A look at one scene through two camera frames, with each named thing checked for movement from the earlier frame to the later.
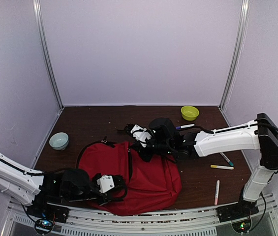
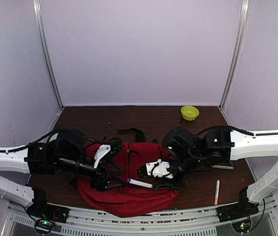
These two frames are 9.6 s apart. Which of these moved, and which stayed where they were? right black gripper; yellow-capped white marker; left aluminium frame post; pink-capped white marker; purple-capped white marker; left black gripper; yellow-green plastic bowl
Moved: purple-capped white marker; left black gripper; right black gripper
Stayed: pink-capped white marker; yellow-capped white marker; yellow-green plastic bowl; left aluminium frame post
